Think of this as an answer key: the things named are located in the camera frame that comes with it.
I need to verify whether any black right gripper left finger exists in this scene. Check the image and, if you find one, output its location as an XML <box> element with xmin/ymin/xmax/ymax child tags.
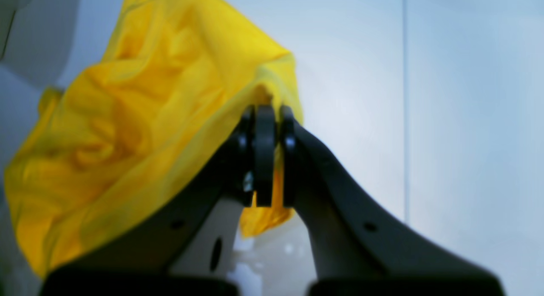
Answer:
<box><xmin>40</xmin><ymin>106</ymin><xmax>276</xmax><ymax>296</ymax></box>

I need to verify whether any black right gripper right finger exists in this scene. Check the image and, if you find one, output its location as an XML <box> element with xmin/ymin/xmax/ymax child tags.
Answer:
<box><xmin>280</xmin><ymin>106</ymin><xmax>504</xmax><ymax>296</ymax></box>

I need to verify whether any yellow t-shirt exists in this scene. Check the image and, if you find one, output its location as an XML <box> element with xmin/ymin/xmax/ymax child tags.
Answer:
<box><xmin>4</xmin><ymin>0</ymin><xmax>303</xmax><ymax>280</ymax></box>

